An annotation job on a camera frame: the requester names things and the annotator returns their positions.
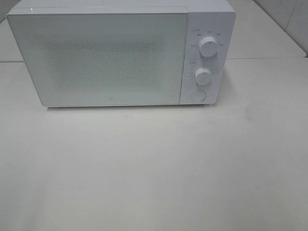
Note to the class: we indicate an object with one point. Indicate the white upper power knob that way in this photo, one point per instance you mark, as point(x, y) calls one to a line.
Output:
point(208, 46)

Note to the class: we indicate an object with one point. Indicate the white microwave oven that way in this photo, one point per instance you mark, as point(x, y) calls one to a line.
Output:
point(204, 18)

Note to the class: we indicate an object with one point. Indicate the white microwave door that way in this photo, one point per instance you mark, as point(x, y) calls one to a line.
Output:
point(103, 59)

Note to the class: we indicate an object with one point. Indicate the white timer knob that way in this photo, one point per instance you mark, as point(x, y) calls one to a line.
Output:
point(203, 76)

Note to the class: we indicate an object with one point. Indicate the round white door button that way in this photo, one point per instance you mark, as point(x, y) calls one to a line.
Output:
point(199, 95)

